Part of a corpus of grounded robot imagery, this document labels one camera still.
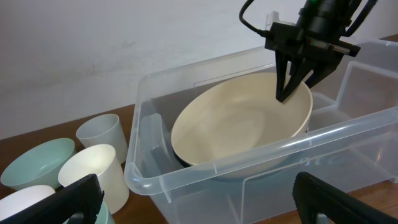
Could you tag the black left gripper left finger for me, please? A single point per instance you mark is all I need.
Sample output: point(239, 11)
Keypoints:
point(79, 202)

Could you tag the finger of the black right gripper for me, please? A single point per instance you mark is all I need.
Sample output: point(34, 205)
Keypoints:
point(320, 71)
point(290, 73)

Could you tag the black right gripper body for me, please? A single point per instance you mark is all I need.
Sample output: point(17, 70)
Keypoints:
point(317, 32)

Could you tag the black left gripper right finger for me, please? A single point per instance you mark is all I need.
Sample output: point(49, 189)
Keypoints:
point(313, 197)

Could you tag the green small bowl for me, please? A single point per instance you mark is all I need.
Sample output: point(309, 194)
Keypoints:
point(39, 165)

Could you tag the white small bowl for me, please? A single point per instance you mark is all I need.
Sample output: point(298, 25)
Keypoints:
point(22, 199)

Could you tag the cream bowl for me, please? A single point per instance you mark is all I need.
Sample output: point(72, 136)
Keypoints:
point(239, 115)

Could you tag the cream cup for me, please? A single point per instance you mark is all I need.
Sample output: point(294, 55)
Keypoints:
point(102, 161)

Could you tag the grey cup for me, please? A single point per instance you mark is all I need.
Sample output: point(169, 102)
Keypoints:
point(104, 129)

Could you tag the clear plastic storage bin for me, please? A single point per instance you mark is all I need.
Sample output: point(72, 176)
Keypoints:
point(350, 141)

